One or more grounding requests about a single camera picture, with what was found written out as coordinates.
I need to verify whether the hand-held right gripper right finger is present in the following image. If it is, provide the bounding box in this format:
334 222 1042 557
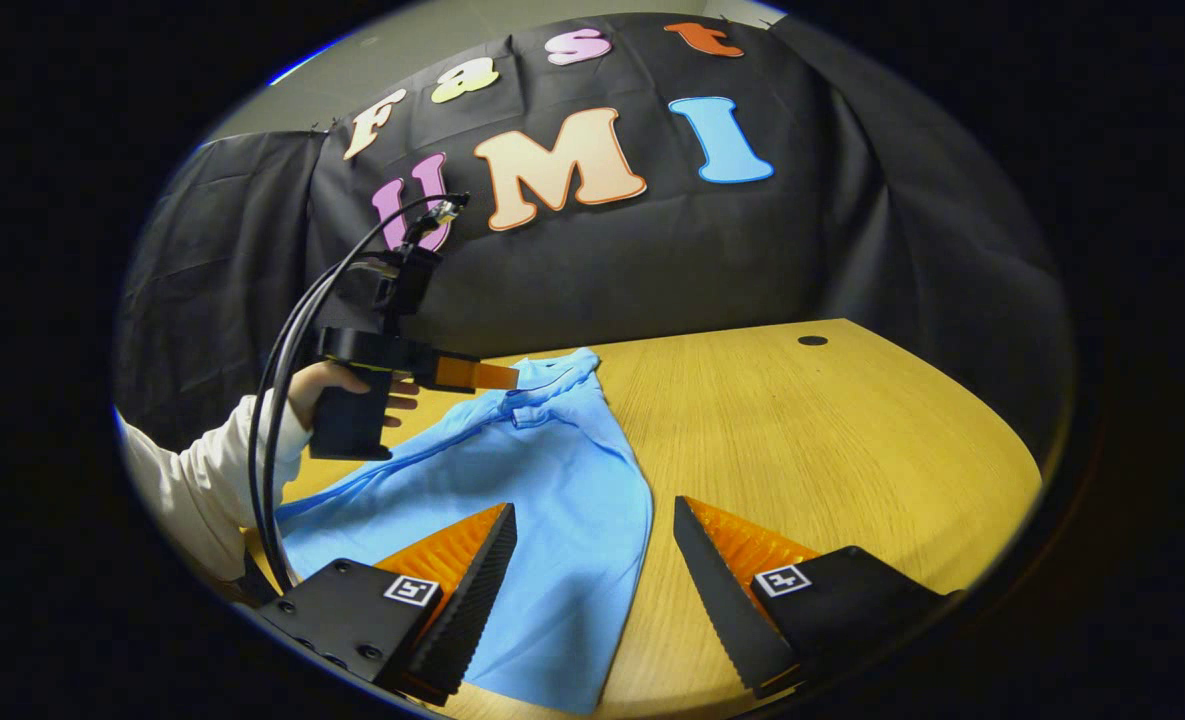
672 495 965 701

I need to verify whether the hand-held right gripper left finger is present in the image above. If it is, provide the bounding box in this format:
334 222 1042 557
252 502 519 707

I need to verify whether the light blue T-shirt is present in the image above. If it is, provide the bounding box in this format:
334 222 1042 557
274 347 655 717

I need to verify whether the black backdrop cloth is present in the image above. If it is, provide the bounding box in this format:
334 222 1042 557
114 12 1073 456

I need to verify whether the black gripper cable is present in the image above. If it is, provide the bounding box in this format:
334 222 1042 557
247 193 468 593
262 255 403 593

